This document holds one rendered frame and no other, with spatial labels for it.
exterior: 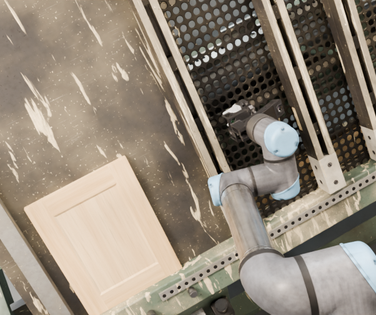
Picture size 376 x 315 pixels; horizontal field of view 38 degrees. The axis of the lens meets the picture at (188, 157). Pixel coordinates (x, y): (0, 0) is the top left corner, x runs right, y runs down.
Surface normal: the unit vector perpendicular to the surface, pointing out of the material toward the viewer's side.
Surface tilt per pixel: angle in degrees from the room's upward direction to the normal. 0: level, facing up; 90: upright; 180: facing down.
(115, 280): 51
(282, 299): 42
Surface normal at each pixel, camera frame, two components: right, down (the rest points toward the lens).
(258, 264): -0.55, -0.70
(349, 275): -0.07, -0.29
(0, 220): 0.29, 0.28
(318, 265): -0.18, -0.71
